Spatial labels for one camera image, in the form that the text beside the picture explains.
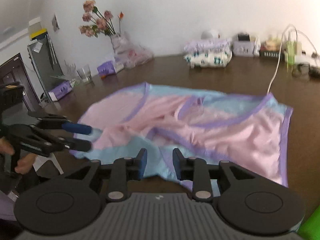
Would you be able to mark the pale patterned vase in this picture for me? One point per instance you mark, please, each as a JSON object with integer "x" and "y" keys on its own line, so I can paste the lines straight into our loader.
{"x": 120, "y": 42}

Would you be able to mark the folded green flower print cloth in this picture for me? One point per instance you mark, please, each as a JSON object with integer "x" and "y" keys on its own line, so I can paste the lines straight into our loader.
{"x": 207, "y": 59}

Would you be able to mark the dark wooden door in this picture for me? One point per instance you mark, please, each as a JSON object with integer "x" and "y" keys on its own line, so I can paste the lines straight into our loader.
{"x": 12, "y": 72}

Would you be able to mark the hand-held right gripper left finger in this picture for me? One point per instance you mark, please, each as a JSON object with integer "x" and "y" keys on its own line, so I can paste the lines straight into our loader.
{"x": 143, "y": 163}

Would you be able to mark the clear plastic bag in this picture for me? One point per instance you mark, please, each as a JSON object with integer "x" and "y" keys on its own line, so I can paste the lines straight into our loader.
{"x": 138, "y": 56}

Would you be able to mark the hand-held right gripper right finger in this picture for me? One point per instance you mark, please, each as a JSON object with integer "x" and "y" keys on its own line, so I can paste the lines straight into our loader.
{"x": 177, "y": 165}

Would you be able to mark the white flat box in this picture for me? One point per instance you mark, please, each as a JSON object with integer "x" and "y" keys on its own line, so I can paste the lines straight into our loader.
{"x": 243, "y": 48}

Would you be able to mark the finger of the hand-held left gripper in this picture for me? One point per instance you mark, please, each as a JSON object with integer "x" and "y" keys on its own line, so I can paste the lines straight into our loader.
{"x": 77, "y": 128}
{"x": 80, "y": 145}

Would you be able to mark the white power strip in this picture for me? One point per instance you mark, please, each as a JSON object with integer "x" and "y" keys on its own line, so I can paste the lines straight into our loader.
{"x": 308, "y": 54}

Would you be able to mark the pink and blue mesh garment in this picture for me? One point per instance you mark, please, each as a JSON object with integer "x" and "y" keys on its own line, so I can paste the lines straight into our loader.
{"x": 225, "y": 135}

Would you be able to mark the white plastic stool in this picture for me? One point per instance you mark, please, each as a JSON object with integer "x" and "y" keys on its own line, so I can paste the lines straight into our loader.
{"x": 50, "y": 163}

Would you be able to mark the green spray bottle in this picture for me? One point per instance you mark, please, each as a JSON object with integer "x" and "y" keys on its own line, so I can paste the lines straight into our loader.
{"x": 290, "y": 53}

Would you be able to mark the white round device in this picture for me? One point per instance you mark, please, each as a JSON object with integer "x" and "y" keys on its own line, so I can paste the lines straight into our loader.
{"x": 210, "y": 34}

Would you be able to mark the dried pink flowers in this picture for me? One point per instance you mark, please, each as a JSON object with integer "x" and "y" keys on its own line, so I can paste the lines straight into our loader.
{"x": 97, "y": 22}

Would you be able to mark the purple tissue pack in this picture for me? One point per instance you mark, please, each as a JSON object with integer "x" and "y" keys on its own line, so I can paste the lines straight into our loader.
{"x": 61, "y": 91}
{"x": 106, "y": 68}

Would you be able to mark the yellow and white box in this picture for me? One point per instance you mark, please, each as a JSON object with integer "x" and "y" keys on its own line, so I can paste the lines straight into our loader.
{"x": 37, "y": 30}

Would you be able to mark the folded pink floral cloth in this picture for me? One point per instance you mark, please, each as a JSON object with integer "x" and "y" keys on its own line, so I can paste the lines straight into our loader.
{"x": 207, "y": 45}

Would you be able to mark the black and white small box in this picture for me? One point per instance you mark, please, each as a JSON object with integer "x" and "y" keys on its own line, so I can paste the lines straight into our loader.
{"x": 243, "y": 37}

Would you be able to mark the green plastic object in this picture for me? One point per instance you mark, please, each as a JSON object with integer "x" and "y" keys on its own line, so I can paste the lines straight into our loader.
{"x": 311, "y": 227}

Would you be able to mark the tall grey panel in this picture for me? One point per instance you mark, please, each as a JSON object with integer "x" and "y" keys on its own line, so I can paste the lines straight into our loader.
{"x": 46, "y": 70}

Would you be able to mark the clear drinking glass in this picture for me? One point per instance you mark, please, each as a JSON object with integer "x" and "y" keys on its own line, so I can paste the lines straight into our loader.
{"x": 85, "y": 75}

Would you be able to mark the person's left hand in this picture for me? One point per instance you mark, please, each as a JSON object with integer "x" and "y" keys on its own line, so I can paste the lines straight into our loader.
{"x": 23, "y": 165}

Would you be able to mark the purple cloth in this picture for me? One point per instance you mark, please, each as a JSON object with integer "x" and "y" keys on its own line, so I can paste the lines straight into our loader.
{"x": 6, "y": 207}

